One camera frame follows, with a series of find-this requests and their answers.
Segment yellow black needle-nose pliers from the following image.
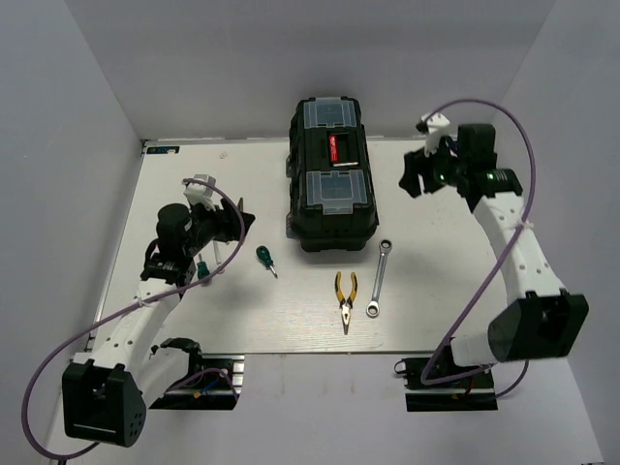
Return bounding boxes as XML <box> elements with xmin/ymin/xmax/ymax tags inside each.
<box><xmin>334</xmin><ymin>271</ymin><xmax>358</xmax><ymax>335</ymax></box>

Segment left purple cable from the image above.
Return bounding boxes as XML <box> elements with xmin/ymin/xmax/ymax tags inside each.
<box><xmin>21</xmin><ymin>177</ymin><xmax>246</xmax><ymax>460</ymax></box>

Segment black plastic toolbox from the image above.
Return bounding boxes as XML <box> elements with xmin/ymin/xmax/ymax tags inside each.
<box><xmin>286</xmin><ymin>97</ymin><xmax>379</xmax><ymax>253</ymax></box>

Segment blue label sticker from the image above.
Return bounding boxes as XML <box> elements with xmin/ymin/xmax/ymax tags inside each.
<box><xmin>145</xmin><ymin>145</ymin><xmax>180</xmax><ymax>155</ymax></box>

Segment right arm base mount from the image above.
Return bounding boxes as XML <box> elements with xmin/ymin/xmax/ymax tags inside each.
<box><xmin>393</xmin><ymin>356</ymin><xmax>498</xmax><ymax>413</ymax></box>

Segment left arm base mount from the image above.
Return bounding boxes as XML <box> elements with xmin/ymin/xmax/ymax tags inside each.
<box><xmin>148</xmin><ymin>337</ymin><xmax>245</xmax><ymax>411</ymax></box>

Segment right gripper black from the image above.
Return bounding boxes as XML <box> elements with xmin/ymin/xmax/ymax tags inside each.
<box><xmin>397</xmin><ymin>135</ymin><xmax>466</xmax><ymax>199</ymax></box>

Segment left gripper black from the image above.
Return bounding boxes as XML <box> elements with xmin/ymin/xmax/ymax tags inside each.
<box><xmin>183</xmin><ymin>198</ymin><xmax>256</xmax><ymax>257</ymax></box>

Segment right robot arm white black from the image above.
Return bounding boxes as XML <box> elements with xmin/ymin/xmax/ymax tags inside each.
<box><xmin>399</xmin><ymin>113</ymin><xmax>589</xmax><ymax>387</ymax></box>

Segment small silver wrench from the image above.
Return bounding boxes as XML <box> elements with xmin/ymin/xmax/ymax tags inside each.
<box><xmin>212</xmin><ymin>241</ymin><xmax>222</xmax><ymax>266</ymax></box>

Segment green stubby screwdriver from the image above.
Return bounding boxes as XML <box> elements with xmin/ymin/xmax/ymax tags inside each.
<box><xmin>197</xmin><ymin>253</ymin><xmax>211</xmax><ymax>286</ymax></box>
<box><xmin>256</xmin><ymin>245</ymin><xmax>278</xmax><ymax>278</ymax></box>

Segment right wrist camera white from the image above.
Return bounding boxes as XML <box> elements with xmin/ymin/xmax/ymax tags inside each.
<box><xmin>416</xmin><ymin>112</ymin><xmax>450</xmax><ymax>157</ymax></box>

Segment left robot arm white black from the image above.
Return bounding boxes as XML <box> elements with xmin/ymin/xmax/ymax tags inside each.
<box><xmin>62</xmin><ymin>201</ymin><xmax>256</xmax><ymax>448</ymax></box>

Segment long silver ratchet wrench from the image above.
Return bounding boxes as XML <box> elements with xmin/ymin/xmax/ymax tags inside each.
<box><xmin>365</xmin><ymin>238</ymin><xmax>392</xmax><ymax>319</ymax></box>

